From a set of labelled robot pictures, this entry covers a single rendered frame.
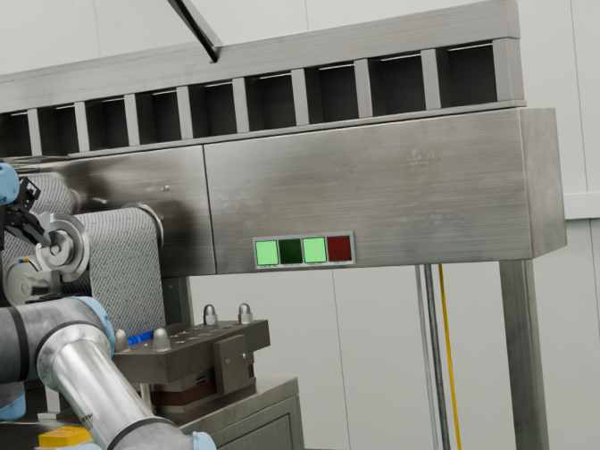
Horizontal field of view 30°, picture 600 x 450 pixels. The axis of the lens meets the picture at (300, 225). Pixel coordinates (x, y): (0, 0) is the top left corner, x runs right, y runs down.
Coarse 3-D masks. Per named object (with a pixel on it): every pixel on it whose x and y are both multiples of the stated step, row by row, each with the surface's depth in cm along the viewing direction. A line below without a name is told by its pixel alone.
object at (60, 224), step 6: (54, 222) 233; (60, 222) 233; (66, 222) 232; (54, 228) 234; (60, 228) 233; (66, 228) 232; (72, 228) 231; (72, 234) 231; (78, 234) 231; (78, 240) 231; (78, 246) 231; (42, 252) 236; (78, 252) 231; (78, 258) 231; (48, 264) 235; (72, 264) 232; (78, 264) 232; (60, 270) 234; (66, 270) 233; (72, 270) 232
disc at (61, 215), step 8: (56, 216) 234; (64, 216) 233; (72, 216) 232; (72, 224) 232; (80, 224) 231; (80, 232) 231; (88, 240) 230; (88, 248) 230; (40, 256) 237; (88, 256) 230; (40, 264) 237; (80, 264) 232; (72, 272) 233; (80, 272) 232; (64, 280) 234; (72, 280) 233
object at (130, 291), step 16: (144, 256) 248; (96, 272) 233; (112, 272) 238; (128, 272) 242; (144, 272) 247; (96, 288) 233; (112, 288) 238; (128, 288) 242; (144, 288) 247; (160, 288) 252; (112, 304) 237; (128, 304) 242; (144, 304) 247; (160, 304) 252; (112, 320) 237; (128, 320) 241; (144, 320) 246; (160, 320) 251; (128, 336) 241
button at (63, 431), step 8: (48, 432) 208; (56, 432) 207; (64, 432) 206; (72, 432) 206; (80, 432) 206; (40, 440) 206; (48, 440) 205; (56, 440) 204; (64, 440) 203; (72, 440) 204; (80, 440) 206
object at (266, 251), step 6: (258, 246) 248; (264, 246) 248; (270, 246) 247; (258, 252) 249; (264, 252) 248; (270, 252) 247; (276, 252) 246; (258, 258) 249; (264, 258) 248; (270, 258) 247; (276, 258) 247
